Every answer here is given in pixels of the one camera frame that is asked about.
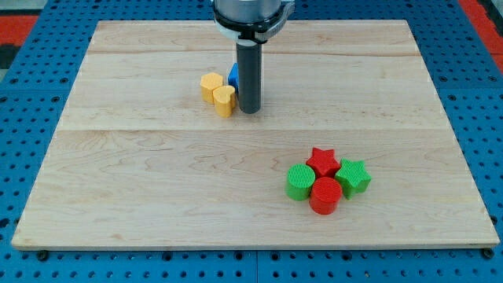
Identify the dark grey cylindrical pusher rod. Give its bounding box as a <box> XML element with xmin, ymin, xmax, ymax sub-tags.
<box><xmin>236</xmin><ymin>44</ymin><xmax>262</xmax><ymax>114</ymax></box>

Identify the yellow hexagon block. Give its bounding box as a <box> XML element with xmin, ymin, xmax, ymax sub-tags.
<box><xmin>200</xmin><ymin>72</ymin><xmax>223</xmax><ymax>104</ymax></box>

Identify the blue triangle block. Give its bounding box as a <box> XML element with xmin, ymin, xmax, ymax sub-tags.
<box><xmin>227</xmin><ymin>63</ymin><xmax>239</xmax><ymax>93</ymax></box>

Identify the yellow heart block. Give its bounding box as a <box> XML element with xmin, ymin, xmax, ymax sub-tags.
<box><xmin>213</xmin><ymin>86</ymin><xmax>236</xmax><ymax>118</ymax></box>

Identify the red star block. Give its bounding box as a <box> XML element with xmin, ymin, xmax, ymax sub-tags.
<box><xmin>306</xmin><ymin>147</ymin><xmax>341</xmax><ymax>178</ymax></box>

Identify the green cylinder block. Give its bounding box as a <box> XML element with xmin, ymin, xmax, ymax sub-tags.
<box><xmin>285</xmin><ymin>164</ymin><xmax>316</xmax><ymax>201</ymax></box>

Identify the wooden board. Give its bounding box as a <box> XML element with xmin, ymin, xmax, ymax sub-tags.
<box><xmin>12</xmin><ymin>20</ymin><xmax>500</xmax><ymax>251</ymax></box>

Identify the red cylinder block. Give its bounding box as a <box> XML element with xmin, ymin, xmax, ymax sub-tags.
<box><xmin>309</xmin><ymin>177</ymin><xmax>343</xmax><ymax>215</ymax></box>

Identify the green star block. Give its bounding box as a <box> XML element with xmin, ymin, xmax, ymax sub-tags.
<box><xmin>335</xmin><ymin>158</ymin><xmax>372</xmax><ymax>200</ymax></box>

